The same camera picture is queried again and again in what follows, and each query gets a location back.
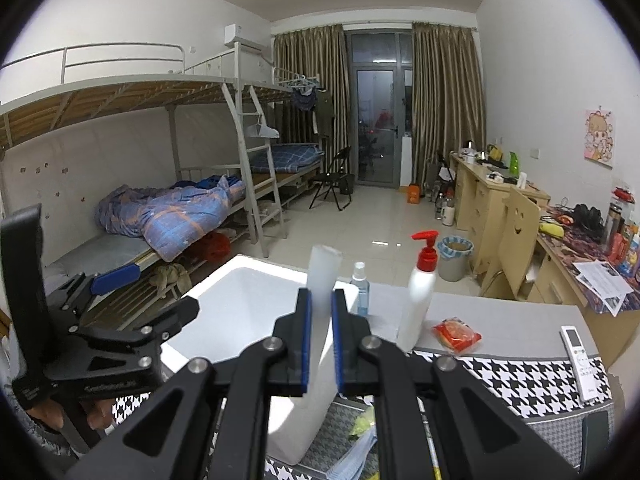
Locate white pump bottle red pump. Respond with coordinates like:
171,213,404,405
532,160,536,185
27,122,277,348
396,230,440,353

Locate group of toiletry bottles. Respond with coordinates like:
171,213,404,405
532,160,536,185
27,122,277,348
607,187,640,281

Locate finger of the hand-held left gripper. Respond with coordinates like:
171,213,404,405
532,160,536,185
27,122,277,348
70,296,201,356
47,264,142,321

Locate person's left hand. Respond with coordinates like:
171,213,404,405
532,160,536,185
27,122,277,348
25,395,123,433

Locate white metal bunk bed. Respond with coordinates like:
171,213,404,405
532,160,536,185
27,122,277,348
182,40,326,233
0,42,288,311

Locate wooden chair smiley cutout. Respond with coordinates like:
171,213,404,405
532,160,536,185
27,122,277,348
479,187,543,301

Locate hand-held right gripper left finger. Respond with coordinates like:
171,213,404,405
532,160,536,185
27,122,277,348
65,287,314,480

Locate blue plaid quilt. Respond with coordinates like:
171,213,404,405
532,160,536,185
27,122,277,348
95,175,247,262

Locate cartoon wall poster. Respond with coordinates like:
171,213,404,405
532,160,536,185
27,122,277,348
582,108,616,168

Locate wooden desk patterned cover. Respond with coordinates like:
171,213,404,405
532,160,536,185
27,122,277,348
537,205,640,356

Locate glass balcony door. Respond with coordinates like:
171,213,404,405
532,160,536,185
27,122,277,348
347,30,415,191

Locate white foam box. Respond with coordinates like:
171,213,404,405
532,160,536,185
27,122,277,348
160,254,361,466

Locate black folding chair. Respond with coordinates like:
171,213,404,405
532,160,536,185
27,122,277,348
308,146,353,212

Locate brown curtain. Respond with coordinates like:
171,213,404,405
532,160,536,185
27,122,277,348
411,21,488,191
272,24,351,176

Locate white remote control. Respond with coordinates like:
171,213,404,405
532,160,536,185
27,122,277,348
560,325,603,403

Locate red bag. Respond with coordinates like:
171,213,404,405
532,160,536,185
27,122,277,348
197,232,232,261

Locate red snack packet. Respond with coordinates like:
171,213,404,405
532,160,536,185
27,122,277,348
431,317,483,353

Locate white air conditioner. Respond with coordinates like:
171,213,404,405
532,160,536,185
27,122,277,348
224,23,266,52

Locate white clothes hanger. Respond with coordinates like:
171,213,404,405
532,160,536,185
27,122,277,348
247,110,281,138

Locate houndstooth table cloth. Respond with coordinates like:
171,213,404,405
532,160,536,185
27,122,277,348
112,280,626,480

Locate black phone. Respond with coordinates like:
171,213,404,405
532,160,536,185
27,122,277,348
580,402,617,476

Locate clear spray bottle blue liquid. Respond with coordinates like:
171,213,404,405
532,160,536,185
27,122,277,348
350,261,372,317

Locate dark thermos bottle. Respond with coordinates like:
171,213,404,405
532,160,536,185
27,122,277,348
602,202,623,258

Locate dark hanging clothes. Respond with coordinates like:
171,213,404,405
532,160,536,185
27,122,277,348
290,85,333,136

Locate printed papers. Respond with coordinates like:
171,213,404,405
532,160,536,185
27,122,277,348
571,259,633,317

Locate blue plaid bed sheet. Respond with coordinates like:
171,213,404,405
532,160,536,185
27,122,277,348
249,142,323,173

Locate green pink snack packet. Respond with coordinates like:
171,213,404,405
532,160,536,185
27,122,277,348
327,405,381,480

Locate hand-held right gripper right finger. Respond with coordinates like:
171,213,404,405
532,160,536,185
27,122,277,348
331,289,583,480

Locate grey trash bin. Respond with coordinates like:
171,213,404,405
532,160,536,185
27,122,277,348
437,236,473,282

